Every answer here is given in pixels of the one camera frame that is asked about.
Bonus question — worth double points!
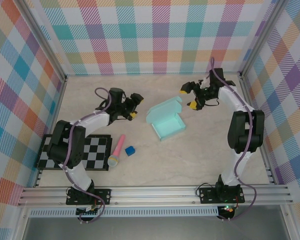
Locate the light teal paper box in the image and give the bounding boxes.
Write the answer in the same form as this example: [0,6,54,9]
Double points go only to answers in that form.
[146,96,187,142]

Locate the pink toy microphone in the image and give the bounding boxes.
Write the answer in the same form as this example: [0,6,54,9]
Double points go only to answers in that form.
[107,134,127,168]

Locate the black grey checkerboard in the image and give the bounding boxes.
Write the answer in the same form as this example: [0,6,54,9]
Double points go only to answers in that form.
[34,134,113,172]

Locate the small circuit board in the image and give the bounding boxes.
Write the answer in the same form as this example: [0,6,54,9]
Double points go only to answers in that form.
[76,205,101,216]
[219,204,237,214]

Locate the aluminium side rail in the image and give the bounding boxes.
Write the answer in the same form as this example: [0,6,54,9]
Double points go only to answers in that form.
[33,77,68,188]
[239,73,277,186]

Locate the aluminium frame post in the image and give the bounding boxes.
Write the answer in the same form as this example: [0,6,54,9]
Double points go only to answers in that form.
[239,0,290,80]
[16,0,68,85]

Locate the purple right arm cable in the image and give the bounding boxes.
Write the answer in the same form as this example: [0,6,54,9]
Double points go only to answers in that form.
[208,56,257,222]

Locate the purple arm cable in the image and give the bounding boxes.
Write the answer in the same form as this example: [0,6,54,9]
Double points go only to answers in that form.
[208,56,257,222]
[63,87,115,224]

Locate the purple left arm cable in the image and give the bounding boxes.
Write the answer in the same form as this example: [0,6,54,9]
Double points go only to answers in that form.
[63,87,115,224]

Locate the long aluminium rail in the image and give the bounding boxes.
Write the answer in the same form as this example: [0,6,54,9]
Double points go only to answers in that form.
[17,184,295,207]

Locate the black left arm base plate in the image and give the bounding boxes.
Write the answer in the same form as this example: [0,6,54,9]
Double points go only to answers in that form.
[65,188,113,206]

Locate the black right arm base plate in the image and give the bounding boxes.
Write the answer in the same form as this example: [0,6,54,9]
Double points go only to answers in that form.
[198,186,246,204]

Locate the slotted grey cable duct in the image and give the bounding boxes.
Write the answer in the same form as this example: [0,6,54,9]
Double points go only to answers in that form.
[29,208,220,218]

